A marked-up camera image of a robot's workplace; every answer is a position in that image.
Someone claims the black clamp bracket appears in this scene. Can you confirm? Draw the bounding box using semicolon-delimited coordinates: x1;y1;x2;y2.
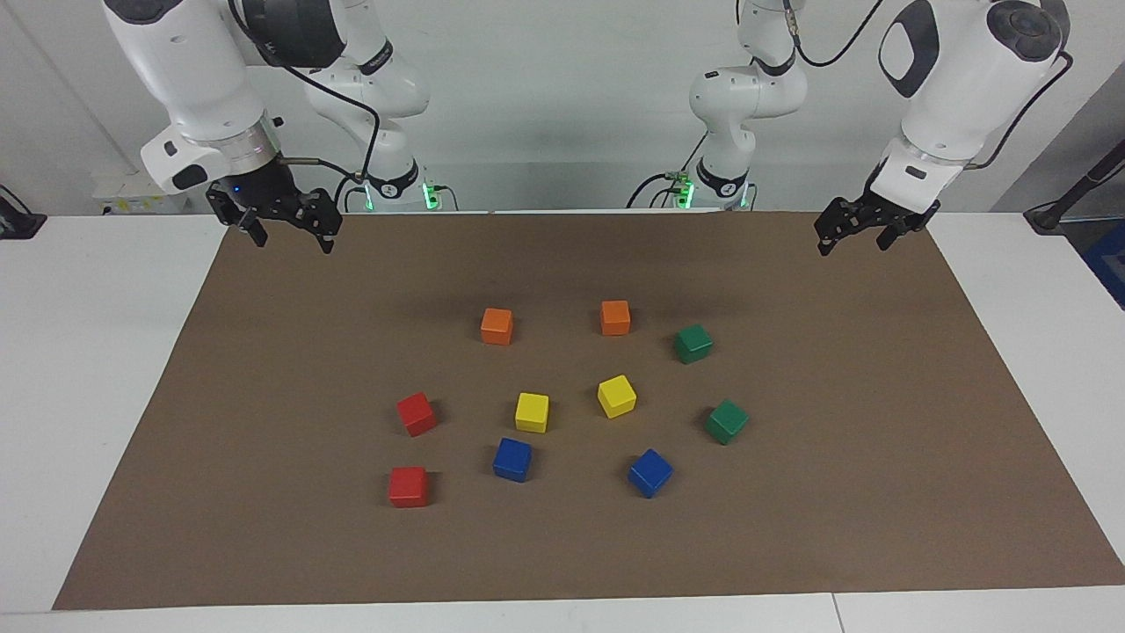
0;184;47;241

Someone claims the black stand pole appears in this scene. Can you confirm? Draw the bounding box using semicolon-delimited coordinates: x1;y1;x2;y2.
1024;139;1125;235

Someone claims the green wooden cube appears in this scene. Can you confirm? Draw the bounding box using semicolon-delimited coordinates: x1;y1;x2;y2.
673;324;715;366
706;398;751;447

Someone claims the red wooden cube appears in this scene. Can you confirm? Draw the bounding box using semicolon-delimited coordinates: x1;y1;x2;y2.
396;392;439;439
388;466;430;510

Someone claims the black base cable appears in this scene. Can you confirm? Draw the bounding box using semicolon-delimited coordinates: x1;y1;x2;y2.
627;132;709;210

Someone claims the white power box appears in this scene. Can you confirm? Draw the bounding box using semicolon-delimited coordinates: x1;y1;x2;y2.
91;171;191;215

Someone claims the blue crate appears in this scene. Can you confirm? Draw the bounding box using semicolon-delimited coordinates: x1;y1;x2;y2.
1081;220;1125;310

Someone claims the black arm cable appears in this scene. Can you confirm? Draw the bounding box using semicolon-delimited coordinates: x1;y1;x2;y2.
229;0;382;181
780;0;1075;171

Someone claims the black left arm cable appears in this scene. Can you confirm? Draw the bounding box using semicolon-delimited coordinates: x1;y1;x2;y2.
780;0;1075;171

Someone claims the brown table mat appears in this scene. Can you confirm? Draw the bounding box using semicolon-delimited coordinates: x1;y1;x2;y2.
51;209;1125;612

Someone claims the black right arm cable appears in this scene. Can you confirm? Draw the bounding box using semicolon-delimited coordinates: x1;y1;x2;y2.
229;0;382;181

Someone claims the blue wooden cube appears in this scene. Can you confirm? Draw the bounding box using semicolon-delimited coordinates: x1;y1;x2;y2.
627;448;676;500
492;437;534;484

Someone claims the yellow wooden cube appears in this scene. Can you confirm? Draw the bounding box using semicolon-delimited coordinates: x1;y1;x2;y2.
597;375;638;420
514;392;551;435

